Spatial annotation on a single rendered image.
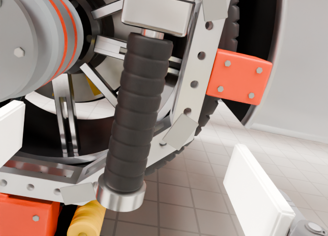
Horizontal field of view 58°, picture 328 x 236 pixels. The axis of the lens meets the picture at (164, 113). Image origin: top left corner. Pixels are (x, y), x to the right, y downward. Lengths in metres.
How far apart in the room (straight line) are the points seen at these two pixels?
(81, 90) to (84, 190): 0.25
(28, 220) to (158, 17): 0.45
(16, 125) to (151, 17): 0.11
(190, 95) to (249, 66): 0.10
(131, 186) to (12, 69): 0.17
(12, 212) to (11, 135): 0.41
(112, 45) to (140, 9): 0.34
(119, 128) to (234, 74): 0.26
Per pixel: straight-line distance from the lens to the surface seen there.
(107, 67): 0.66
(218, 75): 0.46
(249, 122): 0.61
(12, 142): 0.19
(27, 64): 0.33
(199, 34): 0.45
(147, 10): 0.22
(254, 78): 0.48
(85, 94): 0.69
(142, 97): 0.23
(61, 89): 0.59
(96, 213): 0.62
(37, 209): 0.57
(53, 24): 0.36
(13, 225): 0.60
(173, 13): 0.22
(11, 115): 0.18
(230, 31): 0.54
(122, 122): 0.24
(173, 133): 0.47
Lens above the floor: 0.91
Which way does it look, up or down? 17 degrees down
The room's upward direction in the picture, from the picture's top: 13 degrees clockwise
